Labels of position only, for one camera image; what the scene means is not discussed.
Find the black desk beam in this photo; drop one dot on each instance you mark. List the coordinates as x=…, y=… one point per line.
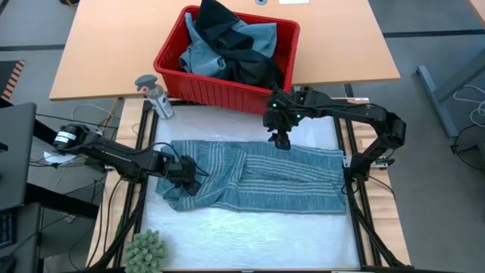
x=60, y=201

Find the silver metal bracket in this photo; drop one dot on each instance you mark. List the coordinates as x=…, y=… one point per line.
x=382, y=164
x=347, y=161

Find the white round stand base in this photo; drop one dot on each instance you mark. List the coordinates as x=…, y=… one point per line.
x=53, y=157

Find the grey metal table leg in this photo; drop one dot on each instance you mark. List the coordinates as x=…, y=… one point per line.
x=435, y=96

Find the black floor object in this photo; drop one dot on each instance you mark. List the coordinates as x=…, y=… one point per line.
x=69, y=2

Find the black aluminium table frame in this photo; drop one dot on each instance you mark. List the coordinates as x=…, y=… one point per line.
x=358, y=227

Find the green artificial plant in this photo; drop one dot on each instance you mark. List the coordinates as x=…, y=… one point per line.
x=146, y=252

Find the grey desk grommet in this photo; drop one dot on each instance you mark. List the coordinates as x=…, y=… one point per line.
x=261, y=2

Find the black stand pole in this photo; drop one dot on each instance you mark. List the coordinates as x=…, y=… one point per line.
x=43, y=130

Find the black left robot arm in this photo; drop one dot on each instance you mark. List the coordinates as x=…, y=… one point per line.
x=113, y=153

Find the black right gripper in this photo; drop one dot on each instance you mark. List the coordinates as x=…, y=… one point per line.
x=276, y=121

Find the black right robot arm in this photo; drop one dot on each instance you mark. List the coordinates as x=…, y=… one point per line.
x=360, y=112

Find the orange black striped mat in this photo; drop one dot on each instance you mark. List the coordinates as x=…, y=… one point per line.
x=15, y=77

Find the white paper sheet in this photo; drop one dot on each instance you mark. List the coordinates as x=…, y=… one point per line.
x=293, y=1

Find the light blue garment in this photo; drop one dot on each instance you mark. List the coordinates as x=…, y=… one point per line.
x=201, y=58

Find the striped blue-green towel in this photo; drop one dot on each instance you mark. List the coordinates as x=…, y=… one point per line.
x=265, y=182

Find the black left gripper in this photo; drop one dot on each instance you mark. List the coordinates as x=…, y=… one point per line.
x=182, y=168

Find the black garment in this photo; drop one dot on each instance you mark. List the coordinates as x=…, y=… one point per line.
x=250, y=66

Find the dark grey monitor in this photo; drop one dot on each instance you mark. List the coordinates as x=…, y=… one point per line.
x=17, y=159

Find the red plastic bin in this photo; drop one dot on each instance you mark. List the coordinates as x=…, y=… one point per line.
x=212, y=93

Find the light wooden desk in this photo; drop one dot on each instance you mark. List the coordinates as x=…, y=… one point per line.
x=341, y=45
x=480, y=5

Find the clear spray bottle grey trigger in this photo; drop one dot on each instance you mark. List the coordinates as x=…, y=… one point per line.
x=159, y=100

